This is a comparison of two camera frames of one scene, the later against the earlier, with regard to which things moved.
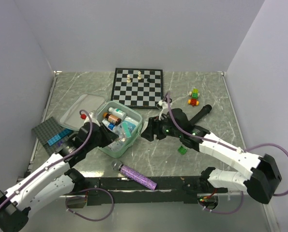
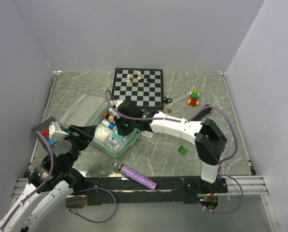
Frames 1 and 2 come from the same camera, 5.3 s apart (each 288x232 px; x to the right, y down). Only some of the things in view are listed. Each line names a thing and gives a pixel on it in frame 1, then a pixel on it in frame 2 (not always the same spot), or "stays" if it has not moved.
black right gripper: (153, 127) → (121, 130)
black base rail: (117, 191) stays
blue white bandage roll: (110, 125) stays
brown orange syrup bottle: (112, 118) stays
